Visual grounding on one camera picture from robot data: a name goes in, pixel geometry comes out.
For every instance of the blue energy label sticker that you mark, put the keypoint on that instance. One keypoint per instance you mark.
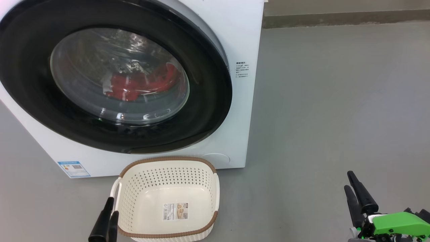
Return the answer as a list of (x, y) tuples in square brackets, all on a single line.
[(74, 169)]

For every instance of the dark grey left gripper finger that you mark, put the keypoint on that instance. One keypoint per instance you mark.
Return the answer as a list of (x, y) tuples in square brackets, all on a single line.
[(100, 225), (113, 227)]

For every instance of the white front-load washing machine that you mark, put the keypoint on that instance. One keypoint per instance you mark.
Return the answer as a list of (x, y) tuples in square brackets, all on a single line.
[(242, 117)]

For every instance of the printed warning text sticker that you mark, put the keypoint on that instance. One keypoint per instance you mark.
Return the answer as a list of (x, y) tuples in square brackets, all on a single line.
[(242, 69)]

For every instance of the white printed product label sticker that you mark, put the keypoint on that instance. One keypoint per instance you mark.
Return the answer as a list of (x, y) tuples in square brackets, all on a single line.
[(175, 211)]

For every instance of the cream perforated laundry basket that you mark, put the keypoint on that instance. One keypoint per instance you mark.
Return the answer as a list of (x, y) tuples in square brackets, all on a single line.
[(151, 181)]

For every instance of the black round washer door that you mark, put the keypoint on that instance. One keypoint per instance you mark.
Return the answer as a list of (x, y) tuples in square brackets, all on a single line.
[(208, 111)]

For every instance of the red garment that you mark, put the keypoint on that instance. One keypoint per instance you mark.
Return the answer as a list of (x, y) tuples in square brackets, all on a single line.
[(127, 88)]

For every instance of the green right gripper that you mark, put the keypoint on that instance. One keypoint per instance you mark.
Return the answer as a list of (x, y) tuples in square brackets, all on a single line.
[(396, 225)]

